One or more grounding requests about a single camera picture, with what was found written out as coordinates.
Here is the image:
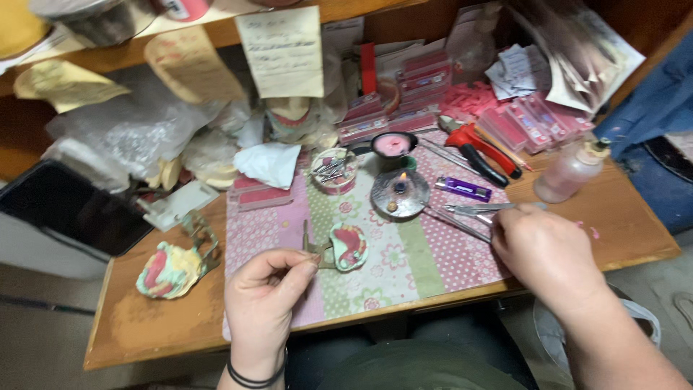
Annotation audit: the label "person's left hand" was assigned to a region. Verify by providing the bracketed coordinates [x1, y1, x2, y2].
[223, 248, 322, 366]

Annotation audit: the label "person's right hand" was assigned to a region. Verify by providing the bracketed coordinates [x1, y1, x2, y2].
[489, 205, 608, 321]

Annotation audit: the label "thin metal wax instrument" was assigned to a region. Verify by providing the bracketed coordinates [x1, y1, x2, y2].
[421, 206, 494, 244]

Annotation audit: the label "metal articulator with denture model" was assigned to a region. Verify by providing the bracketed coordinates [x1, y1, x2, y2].
[302, 219, 370, 273]

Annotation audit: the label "flat metal wax knife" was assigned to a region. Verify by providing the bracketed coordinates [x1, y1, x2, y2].
[443, 201, 549, 218]

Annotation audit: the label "purple lighter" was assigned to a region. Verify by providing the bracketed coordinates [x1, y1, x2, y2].
[434, 176, 493, 203]

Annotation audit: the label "clear plastic bottle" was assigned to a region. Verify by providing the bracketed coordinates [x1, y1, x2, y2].
[533, 138, 613, 205]

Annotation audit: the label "pair of metal instruments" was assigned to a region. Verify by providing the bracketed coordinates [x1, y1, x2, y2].
[418, 137, 481, 175]

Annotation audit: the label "patterned pink green cloth mat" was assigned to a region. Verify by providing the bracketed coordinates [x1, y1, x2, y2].
[223, 129, 514, 332]

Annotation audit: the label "metal alcohol burner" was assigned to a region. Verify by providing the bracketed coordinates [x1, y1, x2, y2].
[370, 168, 432, 220]

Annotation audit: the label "row of pink tooth boxes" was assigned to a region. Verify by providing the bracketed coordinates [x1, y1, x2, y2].
[479, 92, 596, 156]

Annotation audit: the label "white plastic bag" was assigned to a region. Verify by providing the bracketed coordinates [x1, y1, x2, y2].
[532, 295, 662, 380]

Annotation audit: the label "heap of pink wax pieces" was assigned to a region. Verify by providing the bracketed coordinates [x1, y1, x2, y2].
[440, 80, 501, 124]

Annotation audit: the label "black ladle with pink wax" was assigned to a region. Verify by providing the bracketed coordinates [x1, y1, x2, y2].
[351, 131, 419, 160]

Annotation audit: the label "person's lap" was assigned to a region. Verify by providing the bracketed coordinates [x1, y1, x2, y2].
[284, 303, 539, 390]

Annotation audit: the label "stack of pink tooth boxes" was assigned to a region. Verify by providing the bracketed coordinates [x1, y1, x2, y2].
[336, 50, 454, 146]

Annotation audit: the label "round holder of burs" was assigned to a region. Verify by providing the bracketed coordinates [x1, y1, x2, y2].
[309, 147, 359, 196]

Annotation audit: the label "heap of papers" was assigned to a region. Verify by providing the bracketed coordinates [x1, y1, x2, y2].
[483, 0, 646, 114]

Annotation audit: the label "blue cloth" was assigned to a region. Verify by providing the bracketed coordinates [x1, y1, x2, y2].
[592, 26, 693, 235]

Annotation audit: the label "pink flat box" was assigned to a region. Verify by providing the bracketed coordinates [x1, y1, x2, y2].
[227, 174, 294, 213]

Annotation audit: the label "white crumpled tissue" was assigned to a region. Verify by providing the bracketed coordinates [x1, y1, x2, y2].
[233, 141, 302, 191]

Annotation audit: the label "handwritten paper note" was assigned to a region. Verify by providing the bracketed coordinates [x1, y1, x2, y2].
[234, 5, 326, 100]

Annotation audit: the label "black wrist bands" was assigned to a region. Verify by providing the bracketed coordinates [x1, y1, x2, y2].
[226, 351, 289, 390]

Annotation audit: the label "white plastic piece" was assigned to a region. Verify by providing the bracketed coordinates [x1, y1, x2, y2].
[136, 180, 221, 233]

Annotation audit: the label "articulator with yellow plaster model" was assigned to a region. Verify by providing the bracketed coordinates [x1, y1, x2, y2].
[135, 210, 222, 301]

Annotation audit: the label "wooden shelf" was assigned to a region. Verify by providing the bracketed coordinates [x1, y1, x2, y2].
[0, 0, 428, 98]

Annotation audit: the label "brown paper envelope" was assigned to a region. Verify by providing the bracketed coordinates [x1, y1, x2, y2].
[143, 24, 248, 107]

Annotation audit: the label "heap of clear plastic bags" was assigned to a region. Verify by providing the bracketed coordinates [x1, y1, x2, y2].
[44, 81, 255, 190]

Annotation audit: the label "red cup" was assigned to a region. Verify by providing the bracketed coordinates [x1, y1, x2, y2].
[160, 0, 213, 23]

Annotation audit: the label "black tray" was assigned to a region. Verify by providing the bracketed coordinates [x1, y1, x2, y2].
[0, 158, 156, 259]

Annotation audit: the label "metal can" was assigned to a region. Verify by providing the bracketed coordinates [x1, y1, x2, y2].
[28, 0, 159, 48]

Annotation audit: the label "yellow crumpled paper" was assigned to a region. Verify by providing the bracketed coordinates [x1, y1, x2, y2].
[13, 58, 132, 115]

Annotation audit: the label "red handled pliers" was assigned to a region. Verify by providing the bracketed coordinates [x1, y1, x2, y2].
[437, 115, 524, 189]

